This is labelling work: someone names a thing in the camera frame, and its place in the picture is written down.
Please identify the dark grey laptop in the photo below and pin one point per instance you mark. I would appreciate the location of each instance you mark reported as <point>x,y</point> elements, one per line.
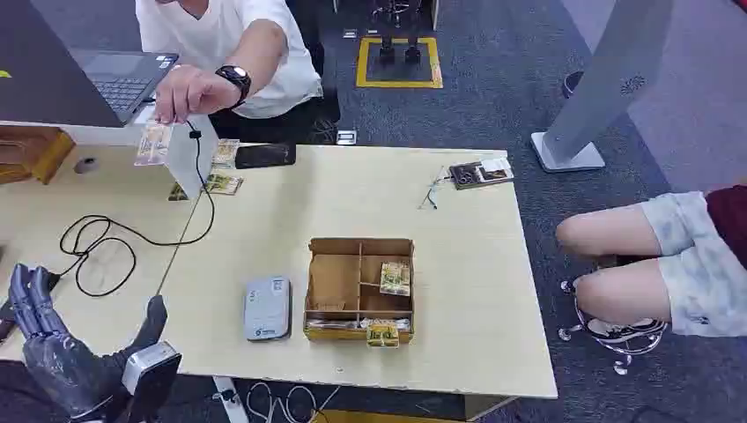
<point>119,87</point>

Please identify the white laptop riser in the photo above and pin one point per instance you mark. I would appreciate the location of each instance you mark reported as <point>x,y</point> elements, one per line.
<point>188,157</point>

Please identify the black and white sneaker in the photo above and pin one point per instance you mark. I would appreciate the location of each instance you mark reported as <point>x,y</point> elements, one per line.
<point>624,331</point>

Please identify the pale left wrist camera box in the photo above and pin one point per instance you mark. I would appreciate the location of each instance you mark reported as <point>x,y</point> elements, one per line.
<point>143,359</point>

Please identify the thin-framed eyeglasses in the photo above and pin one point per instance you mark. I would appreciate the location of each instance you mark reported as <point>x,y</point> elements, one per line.
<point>431,195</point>

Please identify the black round floor object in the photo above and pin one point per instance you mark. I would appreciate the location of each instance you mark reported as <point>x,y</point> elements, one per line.
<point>572,84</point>

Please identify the person's left hand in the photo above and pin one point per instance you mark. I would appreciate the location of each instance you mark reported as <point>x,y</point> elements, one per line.
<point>189,93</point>

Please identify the small pile of cards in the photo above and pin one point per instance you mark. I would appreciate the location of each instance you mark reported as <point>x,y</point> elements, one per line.
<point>223,184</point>

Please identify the white power strip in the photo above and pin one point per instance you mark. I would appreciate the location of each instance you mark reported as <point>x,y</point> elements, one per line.
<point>230,403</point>

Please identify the chrome stool base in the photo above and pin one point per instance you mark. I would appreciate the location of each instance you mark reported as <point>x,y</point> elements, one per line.
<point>627,350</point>

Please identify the grey metal floor stand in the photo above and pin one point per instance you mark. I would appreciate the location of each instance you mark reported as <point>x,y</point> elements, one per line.
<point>607,76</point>

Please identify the yellow floor tape square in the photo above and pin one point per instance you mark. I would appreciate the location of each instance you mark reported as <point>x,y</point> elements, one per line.
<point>362,64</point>

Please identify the dark printed card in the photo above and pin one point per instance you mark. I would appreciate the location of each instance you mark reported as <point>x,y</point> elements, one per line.
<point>177,193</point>

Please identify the pale desk leg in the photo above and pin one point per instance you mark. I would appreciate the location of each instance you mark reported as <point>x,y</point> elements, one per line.
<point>484,406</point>

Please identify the black wristwatch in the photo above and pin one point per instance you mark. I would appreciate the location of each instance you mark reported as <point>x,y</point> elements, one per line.
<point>235,77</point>

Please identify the black smartphone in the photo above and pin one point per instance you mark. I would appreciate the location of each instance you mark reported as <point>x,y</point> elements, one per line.
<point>265,156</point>

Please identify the stack of printed cards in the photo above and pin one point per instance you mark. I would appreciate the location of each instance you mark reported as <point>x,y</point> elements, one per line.
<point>226,153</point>

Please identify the grey flat device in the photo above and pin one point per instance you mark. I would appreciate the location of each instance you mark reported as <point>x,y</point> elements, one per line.
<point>267,309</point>

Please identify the brown wooden crate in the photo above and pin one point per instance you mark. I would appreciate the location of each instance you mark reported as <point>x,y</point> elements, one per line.
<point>29,153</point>

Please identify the row of sleeved cards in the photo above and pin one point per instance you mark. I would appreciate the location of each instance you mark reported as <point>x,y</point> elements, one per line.
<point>338,324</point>

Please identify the grey round desk grommet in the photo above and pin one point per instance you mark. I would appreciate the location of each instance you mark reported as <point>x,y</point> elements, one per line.
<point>86,165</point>

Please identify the person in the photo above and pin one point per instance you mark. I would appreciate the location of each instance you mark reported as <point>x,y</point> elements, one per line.
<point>688,263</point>
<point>204,35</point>

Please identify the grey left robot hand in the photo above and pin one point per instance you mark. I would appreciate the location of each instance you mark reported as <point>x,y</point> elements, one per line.
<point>70,368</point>

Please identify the black robot leg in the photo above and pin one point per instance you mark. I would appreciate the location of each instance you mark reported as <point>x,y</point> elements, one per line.
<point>387,54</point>
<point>412,54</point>

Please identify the silver floor socket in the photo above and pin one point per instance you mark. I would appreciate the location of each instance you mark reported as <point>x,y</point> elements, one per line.
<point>349,33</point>
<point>346,138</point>

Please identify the yellow board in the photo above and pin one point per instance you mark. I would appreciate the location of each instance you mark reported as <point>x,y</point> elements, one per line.
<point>379,418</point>

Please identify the wooden compartment card box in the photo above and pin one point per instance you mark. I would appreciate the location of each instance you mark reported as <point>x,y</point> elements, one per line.
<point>335,283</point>

